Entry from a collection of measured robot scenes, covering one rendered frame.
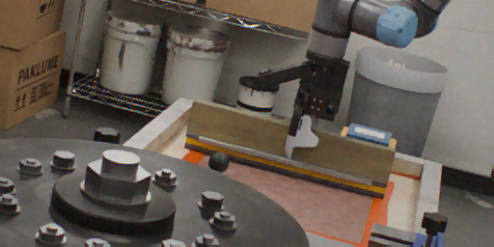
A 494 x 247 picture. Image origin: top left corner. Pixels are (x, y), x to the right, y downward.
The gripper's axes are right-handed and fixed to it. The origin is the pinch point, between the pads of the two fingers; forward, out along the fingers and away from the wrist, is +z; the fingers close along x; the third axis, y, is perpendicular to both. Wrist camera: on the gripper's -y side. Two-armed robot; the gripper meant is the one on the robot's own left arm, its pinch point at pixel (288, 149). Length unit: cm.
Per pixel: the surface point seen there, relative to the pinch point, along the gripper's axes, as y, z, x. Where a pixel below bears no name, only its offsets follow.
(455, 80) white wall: 45, 44, 327
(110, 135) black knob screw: -25.8, -4.9, -36.0
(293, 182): 3.0, 4.7, -4.9
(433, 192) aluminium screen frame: 29.5, 0.1, -0.8
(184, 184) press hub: 3, -31, -115
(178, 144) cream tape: -21.6, 5.6, 0.1
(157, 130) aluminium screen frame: -24.9, 2.0, -6.1
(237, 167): -8.2, 5.1, -4.4
